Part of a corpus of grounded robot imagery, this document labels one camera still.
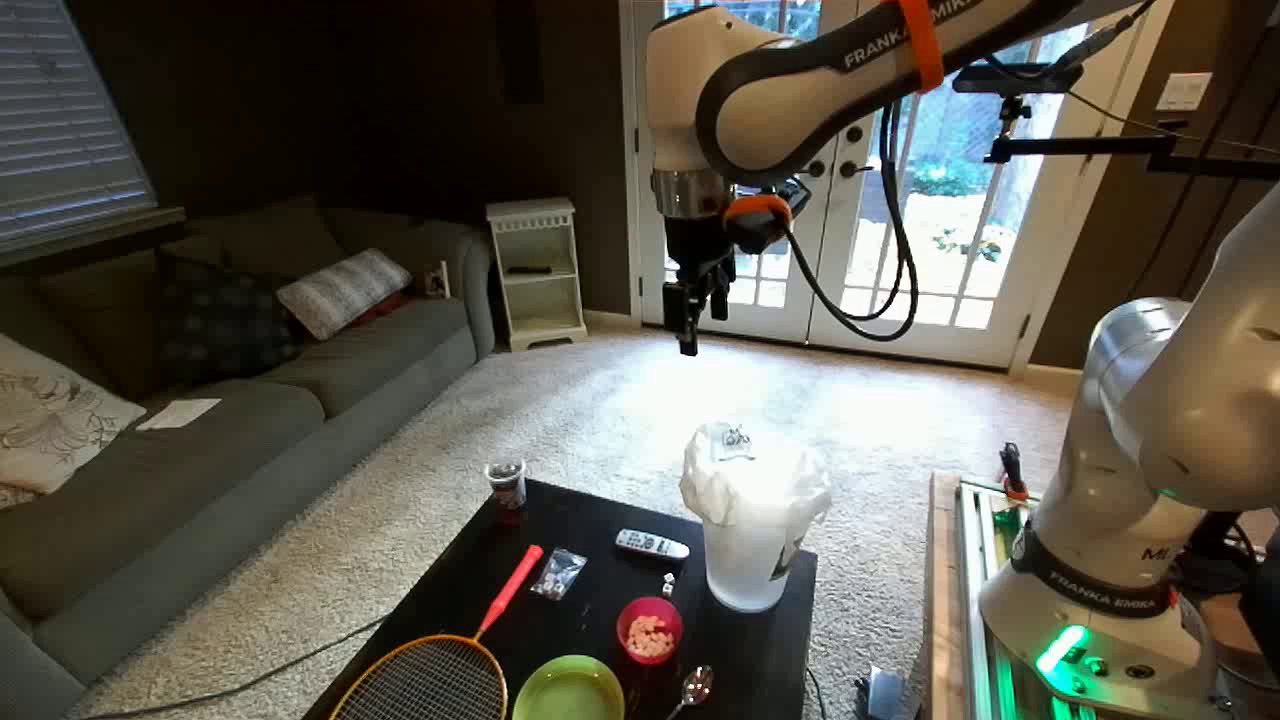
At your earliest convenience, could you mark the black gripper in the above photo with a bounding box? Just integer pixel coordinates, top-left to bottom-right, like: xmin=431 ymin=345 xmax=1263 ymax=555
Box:
xmin=662 ymin=213 xmax=742 ymax=361

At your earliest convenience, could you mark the white french door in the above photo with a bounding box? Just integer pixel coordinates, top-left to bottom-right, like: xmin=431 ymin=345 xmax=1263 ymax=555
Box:
xmin=637 ymin=0 xmax=840 ymax=345
xmin=811 ymin=0 xmax=1112 ymax=374

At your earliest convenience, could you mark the white small shelf unit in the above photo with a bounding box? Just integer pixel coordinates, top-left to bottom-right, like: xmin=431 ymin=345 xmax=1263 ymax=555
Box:
xmin=479 ymin=195 xmax=594 ymax=357

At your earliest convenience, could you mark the small silver remote control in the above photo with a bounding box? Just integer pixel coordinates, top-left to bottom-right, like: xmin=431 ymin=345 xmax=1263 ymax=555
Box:
xmin=611 ymin=525 xmax=697 ymax=566

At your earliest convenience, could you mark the small drink cup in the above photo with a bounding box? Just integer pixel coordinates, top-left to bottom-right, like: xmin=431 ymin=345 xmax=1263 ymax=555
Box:
xmin=479 ymin=457 xmax=531 ymax=516

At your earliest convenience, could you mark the white plastic trash bin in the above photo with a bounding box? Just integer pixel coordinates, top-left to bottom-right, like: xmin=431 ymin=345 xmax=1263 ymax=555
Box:
xmin=701 ymin=512 xmax=809 ymax=617

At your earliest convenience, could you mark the clear plastic baggie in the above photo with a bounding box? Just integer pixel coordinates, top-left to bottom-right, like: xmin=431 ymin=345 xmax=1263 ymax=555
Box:
xmin=528 ymin=546 xmax=594 ymax=606

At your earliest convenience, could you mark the red round bowl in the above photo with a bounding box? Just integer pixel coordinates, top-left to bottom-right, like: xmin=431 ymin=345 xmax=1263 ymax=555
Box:
xmin=611 ymin=592 xmax=687 ymax=670

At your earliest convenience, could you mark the black coffee table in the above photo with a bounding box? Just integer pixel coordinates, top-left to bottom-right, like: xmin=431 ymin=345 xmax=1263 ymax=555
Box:
xmin=302 ymin=477 xmax=822 ymax=720

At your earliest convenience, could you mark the red black clamp tool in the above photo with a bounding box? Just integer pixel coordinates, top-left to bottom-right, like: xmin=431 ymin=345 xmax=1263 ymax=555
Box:
xmin=998 ymin=440 xmax=1032 ymax=504

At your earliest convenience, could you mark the white striped pillow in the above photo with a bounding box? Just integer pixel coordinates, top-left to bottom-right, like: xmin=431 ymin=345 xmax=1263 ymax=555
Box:
xmin=273 ymin=245 xmax=417 ymax=345

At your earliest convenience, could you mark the metal spoon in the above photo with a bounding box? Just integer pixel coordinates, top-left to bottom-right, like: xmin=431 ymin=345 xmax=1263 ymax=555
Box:
xmin=664 ymin=661 xmax=720 ymax=720

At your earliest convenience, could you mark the robot mounting platform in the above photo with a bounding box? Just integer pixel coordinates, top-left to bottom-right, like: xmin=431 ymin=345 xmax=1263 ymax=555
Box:
xmin=923 ymin=474 xmax=1280 ymax=720

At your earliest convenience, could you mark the green round plate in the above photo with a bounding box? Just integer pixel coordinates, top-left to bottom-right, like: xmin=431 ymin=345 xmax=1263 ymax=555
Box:
xmin=508 ymin=652 xmax=630 ymax=720

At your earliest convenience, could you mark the gray power adapter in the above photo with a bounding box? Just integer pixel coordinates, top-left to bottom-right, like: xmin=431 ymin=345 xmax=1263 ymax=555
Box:
xmin=857 ymin=663 xmax=920 ymax=720

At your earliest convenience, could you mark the red badminton racket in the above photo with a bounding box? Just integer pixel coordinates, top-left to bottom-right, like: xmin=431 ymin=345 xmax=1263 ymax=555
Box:
xmin=329 ymin=542 xmax=551 ymax=720

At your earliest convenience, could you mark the dark patterned pillow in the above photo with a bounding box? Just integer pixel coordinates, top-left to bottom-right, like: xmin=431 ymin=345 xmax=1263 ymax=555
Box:
xmin=157 ymin=252 xmax=304 ymax=393

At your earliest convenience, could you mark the gray fabric couch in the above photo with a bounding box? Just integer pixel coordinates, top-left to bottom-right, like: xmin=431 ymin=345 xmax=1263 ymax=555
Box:
xmin=0 ymin=195 xmax=500 ymax=720

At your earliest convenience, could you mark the white paper sheet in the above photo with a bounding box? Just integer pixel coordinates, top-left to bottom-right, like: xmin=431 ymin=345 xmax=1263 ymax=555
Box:
xmin=133 ymin=396 xmax=226 ymax=435

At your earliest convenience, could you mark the brown pillow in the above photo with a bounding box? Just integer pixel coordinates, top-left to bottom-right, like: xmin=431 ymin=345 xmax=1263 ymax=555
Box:
xmin=38 ymin=245 xmax=176 ymax=399

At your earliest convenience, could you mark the white printed pillow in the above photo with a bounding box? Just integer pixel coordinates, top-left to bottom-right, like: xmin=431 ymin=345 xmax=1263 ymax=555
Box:
xmin=0 ymin=332 xmax=149 ymax=512

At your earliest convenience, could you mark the window blind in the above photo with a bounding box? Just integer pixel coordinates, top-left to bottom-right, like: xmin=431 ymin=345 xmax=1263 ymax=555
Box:
xmin=0 ymin=0 xmax=164 ymax=259

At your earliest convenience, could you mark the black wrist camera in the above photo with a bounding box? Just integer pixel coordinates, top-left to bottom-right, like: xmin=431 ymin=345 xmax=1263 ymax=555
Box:
xmin=715 ymin=176 xmax=816 ymax=255

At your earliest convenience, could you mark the orange velcro strap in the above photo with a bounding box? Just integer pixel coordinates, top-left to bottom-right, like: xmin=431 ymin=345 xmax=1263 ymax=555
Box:
xmin=892 ymin=0 xmax=947 ymax=96

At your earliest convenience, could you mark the black stereo camera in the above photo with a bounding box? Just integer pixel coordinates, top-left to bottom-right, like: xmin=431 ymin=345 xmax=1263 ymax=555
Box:
xmin=947 ymin=61 xmax=1087 ymax=100

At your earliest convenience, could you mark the black camera boom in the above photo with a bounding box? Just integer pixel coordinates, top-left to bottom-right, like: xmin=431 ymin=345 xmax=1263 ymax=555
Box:
xmin=983 ymin=91 xmax=1280 ymax=183

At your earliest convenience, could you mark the white light switch plate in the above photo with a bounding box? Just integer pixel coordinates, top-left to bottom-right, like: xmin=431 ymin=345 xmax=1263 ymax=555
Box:
xmin=1153 ymin=69 xmax=1215 ymax=122

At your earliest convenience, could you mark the black floor cable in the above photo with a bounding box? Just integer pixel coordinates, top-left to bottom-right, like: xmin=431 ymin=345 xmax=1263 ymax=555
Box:
xmin=93 ymin=617 xmax=393 ymax=720

